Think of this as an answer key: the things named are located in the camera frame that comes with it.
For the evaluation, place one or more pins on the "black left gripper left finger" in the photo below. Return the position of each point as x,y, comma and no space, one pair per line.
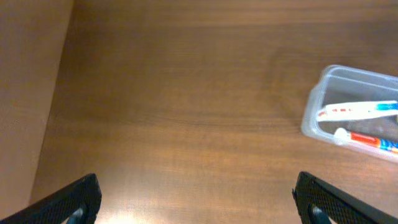
78,202

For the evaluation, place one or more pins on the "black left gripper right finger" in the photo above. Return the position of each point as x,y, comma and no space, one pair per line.
320,202

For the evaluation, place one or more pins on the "white Panadol box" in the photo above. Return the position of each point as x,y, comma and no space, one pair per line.
357,110

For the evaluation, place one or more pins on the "orange tablet tube white cap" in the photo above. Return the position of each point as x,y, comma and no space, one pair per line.
383,144

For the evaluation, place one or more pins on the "clear plastic container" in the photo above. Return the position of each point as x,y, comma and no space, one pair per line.
341,84

